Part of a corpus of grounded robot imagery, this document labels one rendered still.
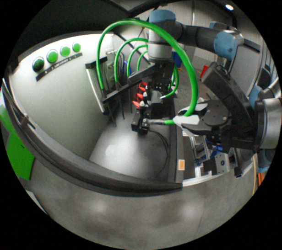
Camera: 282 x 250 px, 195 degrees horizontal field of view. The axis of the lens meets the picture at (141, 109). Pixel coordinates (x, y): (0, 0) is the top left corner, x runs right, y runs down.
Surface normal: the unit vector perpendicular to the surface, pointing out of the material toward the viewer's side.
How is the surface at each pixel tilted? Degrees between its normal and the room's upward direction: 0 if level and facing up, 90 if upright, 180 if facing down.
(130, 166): 0
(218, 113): 48
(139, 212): 0
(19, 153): 90
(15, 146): 90
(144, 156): 0
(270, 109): 56
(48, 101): 90
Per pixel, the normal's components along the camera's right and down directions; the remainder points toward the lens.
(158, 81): -0.22, 0.69
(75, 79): 0.98, 0.16
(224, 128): -0.19, 0.35
